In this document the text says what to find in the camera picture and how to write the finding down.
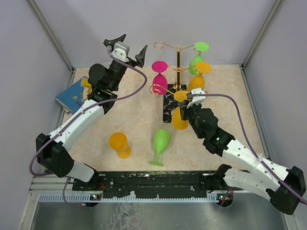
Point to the pink wine glass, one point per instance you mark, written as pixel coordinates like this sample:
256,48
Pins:
159,83

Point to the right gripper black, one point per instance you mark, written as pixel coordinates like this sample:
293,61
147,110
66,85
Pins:
184,110

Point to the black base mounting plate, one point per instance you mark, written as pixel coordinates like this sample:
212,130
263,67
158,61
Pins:
153,184

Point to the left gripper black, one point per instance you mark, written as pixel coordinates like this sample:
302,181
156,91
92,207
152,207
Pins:
139,57

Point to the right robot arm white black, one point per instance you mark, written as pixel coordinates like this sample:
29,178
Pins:
283,187

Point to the green wine glass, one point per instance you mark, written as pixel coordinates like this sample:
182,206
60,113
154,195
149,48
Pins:
199,47
161,142

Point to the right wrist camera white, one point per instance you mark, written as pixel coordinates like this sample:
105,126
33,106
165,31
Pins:
196,96

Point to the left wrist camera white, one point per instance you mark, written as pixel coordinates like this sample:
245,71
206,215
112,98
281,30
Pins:
121,51

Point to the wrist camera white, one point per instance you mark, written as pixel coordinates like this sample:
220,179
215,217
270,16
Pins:
196,96
121,51

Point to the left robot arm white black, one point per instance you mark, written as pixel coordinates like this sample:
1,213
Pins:
52,150

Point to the orange wine glass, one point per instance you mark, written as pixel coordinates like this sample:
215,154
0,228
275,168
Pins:
119,143
198,80
176,121

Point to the gold wine glass rack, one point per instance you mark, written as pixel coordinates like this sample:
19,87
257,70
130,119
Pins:
169,103

